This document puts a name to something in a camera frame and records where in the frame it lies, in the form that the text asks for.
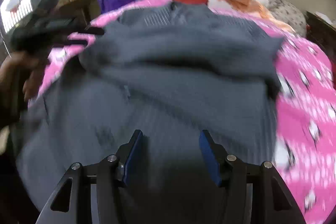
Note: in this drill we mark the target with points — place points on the dark wooden side table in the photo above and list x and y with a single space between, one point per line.
85 10

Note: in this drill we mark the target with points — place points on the pink penguin blanket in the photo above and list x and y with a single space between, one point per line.
304 150

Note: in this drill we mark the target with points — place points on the dark wooden nightstand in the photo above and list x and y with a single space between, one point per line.
321 33

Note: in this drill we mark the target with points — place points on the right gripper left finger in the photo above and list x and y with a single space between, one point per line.
70 202

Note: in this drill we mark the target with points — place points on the orange cloth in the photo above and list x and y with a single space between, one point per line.
259 11

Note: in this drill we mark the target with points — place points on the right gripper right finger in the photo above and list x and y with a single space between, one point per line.
254 193

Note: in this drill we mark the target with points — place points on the person's left hand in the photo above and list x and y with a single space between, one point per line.
21 62

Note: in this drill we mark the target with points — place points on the grey pinstriped suit jacket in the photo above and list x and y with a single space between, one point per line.
171 72

